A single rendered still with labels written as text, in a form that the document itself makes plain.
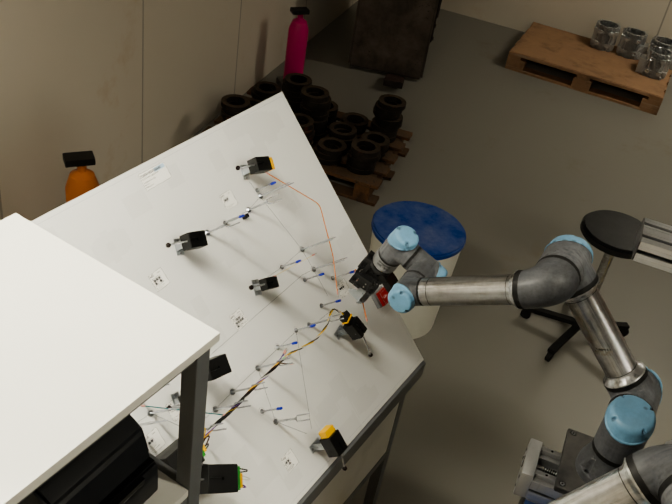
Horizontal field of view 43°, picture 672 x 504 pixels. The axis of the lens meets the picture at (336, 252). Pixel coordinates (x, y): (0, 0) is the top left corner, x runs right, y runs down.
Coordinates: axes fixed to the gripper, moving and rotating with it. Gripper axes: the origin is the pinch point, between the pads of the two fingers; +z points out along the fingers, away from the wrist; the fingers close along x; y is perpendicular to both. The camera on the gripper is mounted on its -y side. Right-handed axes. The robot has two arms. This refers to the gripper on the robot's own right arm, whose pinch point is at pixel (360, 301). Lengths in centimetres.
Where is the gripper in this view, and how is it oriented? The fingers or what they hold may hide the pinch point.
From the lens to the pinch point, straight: 260.1
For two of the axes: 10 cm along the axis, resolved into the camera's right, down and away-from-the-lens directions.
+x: -4.2, 6.3, -6.5
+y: -8.2, -5.7, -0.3
